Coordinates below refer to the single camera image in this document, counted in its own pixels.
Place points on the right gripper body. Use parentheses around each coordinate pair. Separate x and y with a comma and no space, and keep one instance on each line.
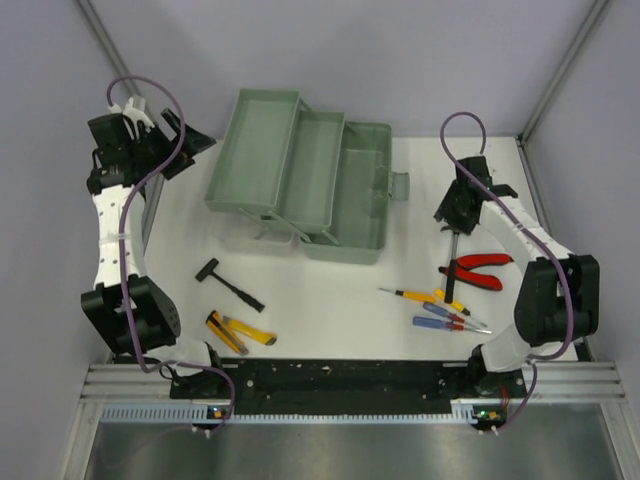
(454,201)

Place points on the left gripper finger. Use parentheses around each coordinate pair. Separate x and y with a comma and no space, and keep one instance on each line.
(175,122)
(194,143)

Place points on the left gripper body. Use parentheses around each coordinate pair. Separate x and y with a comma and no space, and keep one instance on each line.
(152,149)

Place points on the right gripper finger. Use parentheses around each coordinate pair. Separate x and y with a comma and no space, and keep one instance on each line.
(442,212)
(464,227)

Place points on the small black handled hammer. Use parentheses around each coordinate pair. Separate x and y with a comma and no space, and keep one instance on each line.
(452,266)

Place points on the green toolbox with clear lid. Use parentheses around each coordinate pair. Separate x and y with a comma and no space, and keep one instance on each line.
(314,174)

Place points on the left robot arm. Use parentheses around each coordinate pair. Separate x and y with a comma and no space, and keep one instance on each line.
(131,313)

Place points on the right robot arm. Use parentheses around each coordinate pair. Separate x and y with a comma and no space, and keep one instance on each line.
(558,300)

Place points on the blue screwdriver upper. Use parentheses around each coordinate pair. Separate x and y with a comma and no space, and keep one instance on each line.
(445,313)

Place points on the blue screwdriver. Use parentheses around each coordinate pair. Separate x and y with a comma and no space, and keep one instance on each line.
(445,313)
(437,324)

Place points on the blue screwdriver lower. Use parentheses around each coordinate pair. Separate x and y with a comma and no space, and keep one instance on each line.
(437,324)

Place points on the black rubber mallet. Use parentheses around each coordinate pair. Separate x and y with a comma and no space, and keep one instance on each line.
(209,270)

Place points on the yellow black utility knife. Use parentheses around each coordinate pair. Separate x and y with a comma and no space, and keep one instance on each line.
(215,323)

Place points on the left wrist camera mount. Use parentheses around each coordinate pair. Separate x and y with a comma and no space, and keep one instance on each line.
(135,110)

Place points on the yellow handled screwdriver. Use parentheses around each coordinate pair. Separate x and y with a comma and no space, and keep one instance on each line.
(457,306)

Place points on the orange handled screwdriver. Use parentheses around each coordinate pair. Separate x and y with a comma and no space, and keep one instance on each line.
(411,295)

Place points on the aluminium frame rail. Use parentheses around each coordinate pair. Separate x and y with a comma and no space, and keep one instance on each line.
(556,382)

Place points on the white cable duct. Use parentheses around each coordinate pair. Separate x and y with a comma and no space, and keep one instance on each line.
(209,415)

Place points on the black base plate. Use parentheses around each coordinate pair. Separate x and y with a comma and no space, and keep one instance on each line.
(359,387)

